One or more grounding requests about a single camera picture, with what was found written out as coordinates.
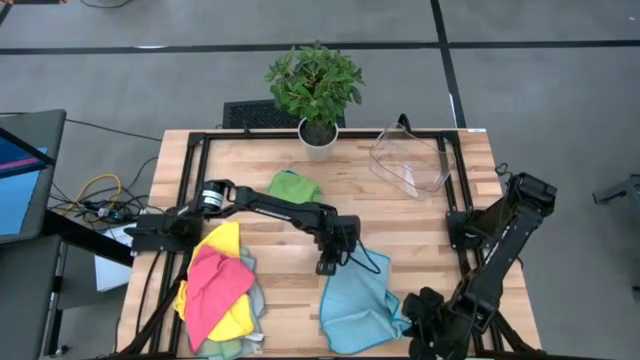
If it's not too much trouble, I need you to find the pale grey microfiber towel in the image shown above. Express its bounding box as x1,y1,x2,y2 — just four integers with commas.
197,247,266,360

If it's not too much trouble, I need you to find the yellow cable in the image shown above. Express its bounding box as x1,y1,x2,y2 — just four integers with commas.
74,173,123,211

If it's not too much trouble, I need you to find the black cable bundle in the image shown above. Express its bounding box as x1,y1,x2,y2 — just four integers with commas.
47,155,161,225

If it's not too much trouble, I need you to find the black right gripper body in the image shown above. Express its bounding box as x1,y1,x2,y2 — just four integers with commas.
402,287,476,360

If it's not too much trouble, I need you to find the green leafy plant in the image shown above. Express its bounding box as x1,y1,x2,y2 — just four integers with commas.
265,42,365,131

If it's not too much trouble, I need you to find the clear plastic bin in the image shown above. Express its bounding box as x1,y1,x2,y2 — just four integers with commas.
368,123,454,201

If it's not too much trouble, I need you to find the green microfiber towel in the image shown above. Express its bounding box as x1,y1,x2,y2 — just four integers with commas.
266,169,324,205

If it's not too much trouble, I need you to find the yellow microfiber towel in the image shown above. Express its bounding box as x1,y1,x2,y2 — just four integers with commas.
172,221,257,344

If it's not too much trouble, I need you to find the light blue microfiber towel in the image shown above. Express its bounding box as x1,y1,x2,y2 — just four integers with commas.
318,248,412,356

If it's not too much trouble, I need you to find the white plant pot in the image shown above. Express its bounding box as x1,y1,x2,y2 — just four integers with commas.
297,117,340,163

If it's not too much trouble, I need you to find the black perforated floor mat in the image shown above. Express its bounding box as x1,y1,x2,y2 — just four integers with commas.
222,99,347,130

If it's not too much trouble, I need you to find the black aluminium table frame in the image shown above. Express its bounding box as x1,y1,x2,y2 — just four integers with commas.
117,129,544,360

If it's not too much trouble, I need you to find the white paper sheet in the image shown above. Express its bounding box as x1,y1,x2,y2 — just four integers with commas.
93,224,136,294

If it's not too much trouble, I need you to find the black floor stand base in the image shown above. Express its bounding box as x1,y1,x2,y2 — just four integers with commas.
592,174,640,206

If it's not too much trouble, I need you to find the pink microfiber towel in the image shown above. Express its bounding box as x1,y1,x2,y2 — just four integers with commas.
184,244,257,354

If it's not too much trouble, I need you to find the dark grey desk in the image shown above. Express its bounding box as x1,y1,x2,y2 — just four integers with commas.
0,234,69,360

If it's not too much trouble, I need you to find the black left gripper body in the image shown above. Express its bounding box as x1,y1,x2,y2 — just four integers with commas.
314,214,362,276

